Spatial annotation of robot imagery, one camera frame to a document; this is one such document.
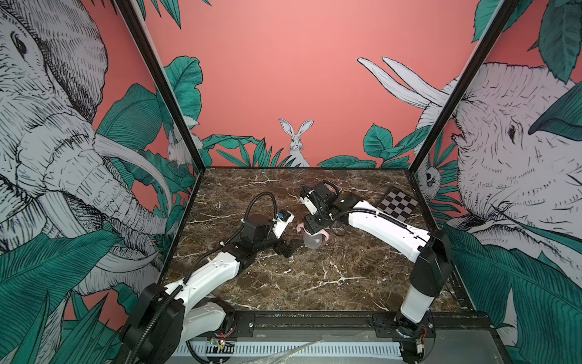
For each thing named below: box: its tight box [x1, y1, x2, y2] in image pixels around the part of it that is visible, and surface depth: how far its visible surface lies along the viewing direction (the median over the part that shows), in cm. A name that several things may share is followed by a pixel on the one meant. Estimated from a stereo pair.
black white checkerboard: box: [376, 187, 420, 223], surface depth 106 cm
